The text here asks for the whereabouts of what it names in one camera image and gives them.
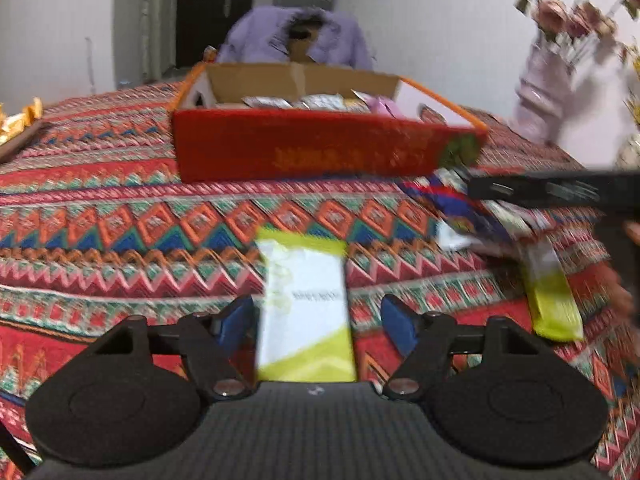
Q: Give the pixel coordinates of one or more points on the patterned red tablecloth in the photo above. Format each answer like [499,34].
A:
[100,220]

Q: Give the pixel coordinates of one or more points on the gold wrappers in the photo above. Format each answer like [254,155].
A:
[17,120]

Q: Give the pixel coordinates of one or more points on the silver white snack packet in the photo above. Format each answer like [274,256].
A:
[265,102]

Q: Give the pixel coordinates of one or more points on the wooden tray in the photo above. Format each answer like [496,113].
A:
[25,142]

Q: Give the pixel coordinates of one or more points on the purple jacket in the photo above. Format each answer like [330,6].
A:
[260,35]

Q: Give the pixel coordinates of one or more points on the dark door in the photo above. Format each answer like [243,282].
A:
[210,10]

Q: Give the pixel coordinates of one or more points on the pink snack packet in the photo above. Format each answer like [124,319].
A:
[389,106]

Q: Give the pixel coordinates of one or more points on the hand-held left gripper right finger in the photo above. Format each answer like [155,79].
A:
[400,322]

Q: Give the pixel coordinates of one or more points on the pale round ornament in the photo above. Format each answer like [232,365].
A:
[631,152]

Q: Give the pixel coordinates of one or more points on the blue and red snack packet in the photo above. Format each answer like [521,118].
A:
[450,205]

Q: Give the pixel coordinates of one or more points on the red cardboard box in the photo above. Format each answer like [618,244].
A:
[310,145]

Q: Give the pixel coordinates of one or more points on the silver yellow snack packet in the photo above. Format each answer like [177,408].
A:
[322,102]

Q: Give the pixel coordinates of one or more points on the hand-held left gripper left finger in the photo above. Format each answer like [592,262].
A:
[236,322]

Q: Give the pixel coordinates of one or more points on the pink artificial flowers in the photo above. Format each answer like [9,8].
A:
[575,10]

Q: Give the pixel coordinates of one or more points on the white and green snack packet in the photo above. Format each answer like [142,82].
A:
[305,300]
[550,295]

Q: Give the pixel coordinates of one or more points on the pale pink vase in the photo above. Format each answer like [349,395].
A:
[545,95]

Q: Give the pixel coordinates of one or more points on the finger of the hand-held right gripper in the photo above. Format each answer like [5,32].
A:
[540,190]

